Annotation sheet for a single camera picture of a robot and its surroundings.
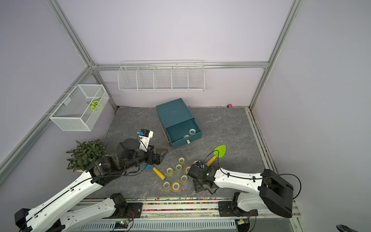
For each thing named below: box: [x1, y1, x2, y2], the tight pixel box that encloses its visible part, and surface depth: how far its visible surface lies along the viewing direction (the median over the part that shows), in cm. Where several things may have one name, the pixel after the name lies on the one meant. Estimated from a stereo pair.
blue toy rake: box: [141, 163, 167, 182], surface depth 86 cm
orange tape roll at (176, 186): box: [171, 181, 182, 192], surface depth 82 cm
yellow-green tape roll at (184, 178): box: [180, 174, 189, 183], surface depth 84 cm
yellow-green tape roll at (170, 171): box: [165, 167, 175, 177], surface depth 88 cm
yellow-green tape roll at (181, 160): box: [177, 156, 186, 165], surface depth 92 cm
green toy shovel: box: [205, 144, 227, 167], surface depth 96 cm
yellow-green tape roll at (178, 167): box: [175, 164, 183, 172], surface depth 89 cm
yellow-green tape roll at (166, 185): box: [162, 180, 172, 190], surface depth 83 cm
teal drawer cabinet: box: [155, 98, 203, 149], surface depth 88 cm
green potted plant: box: [65, 139, 106, 173], surface depth 74 cm
